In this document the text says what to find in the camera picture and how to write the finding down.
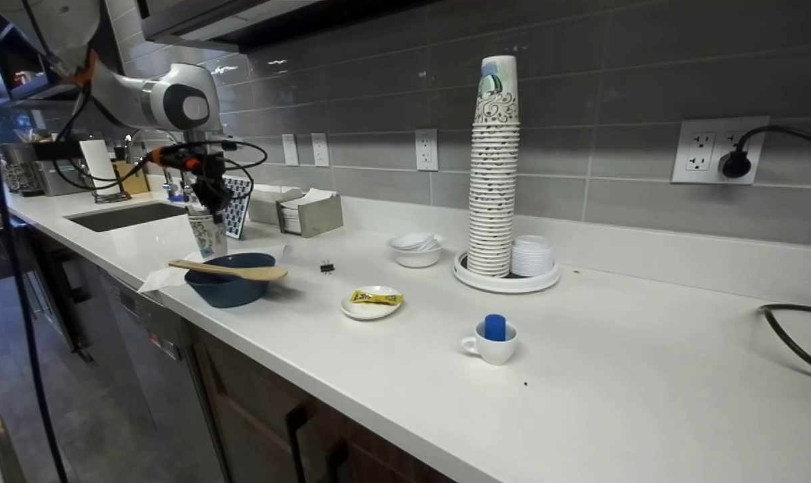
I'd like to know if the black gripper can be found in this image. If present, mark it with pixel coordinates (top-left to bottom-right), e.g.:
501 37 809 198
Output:
173 140 235 223

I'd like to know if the dark blue bowl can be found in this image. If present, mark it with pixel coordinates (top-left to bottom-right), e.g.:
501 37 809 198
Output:
184 249 280 311

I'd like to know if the white bowl with lids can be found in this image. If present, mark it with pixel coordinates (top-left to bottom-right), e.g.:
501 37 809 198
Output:
388 231 450 272

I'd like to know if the tall paper cup stack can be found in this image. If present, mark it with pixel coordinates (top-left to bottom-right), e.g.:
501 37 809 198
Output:
467 52 523 280

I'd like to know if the white espresso cup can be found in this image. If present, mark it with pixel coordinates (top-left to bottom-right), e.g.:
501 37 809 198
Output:
459 320 522 364

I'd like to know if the short white cup stack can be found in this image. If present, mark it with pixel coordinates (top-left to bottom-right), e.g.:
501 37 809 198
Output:
510 234 560 280

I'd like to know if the white box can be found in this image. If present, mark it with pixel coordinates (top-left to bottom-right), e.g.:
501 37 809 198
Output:
247 182 306 225

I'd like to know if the wooden box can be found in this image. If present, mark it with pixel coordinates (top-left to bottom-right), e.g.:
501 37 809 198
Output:
107 158 153 201

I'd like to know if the stainless steel sink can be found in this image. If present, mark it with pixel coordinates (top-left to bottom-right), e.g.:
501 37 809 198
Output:
66 201 194 237

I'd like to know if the grey napkin dispenser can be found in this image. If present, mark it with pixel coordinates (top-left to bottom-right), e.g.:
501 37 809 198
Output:
278 186 346 238

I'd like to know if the white board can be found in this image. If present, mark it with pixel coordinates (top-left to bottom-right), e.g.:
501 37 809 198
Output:
79 136 118 197

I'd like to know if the range hood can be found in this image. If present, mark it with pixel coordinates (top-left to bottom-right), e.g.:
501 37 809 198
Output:
122 0 444 52

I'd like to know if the metal countertop appliance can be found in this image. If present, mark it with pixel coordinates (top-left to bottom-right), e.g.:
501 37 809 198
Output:
0 136 86 198

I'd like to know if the yellow sachet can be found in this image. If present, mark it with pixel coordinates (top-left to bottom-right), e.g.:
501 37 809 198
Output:
349 288 400 308

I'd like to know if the white saucer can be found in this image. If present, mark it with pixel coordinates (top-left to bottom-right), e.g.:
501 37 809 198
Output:
340 282 408 321

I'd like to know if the wooden cabinet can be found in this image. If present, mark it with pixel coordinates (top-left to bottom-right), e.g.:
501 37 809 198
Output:
188 331 454 483

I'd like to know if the white round tray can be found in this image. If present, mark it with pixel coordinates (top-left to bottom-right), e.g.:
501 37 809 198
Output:
451 249 562 296

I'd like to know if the blue capsule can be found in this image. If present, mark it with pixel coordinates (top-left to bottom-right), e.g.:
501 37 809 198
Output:
482 311 510 343

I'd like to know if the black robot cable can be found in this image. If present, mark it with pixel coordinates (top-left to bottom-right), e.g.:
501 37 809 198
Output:
51 88 272 197

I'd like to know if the white wall switch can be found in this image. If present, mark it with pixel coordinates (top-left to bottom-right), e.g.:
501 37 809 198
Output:
309 132 330 168
280 132 301 168

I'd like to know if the thin black hanging cable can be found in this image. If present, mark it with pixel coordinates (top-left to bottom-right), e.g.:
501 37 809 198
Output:
0 0 71 483

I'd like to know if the white double wall outlet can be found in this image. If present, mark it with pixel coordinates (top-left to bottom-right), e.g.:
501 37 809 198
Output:
673 116 772 186

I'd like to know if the black power plug cable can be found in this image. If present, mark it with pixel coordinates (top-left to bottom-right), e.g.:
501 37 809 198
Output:
718 121 811 180

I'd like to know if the black cable on counter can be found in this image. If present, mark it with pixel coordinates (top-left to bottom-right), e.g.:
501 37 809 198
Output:
758 300 811 379

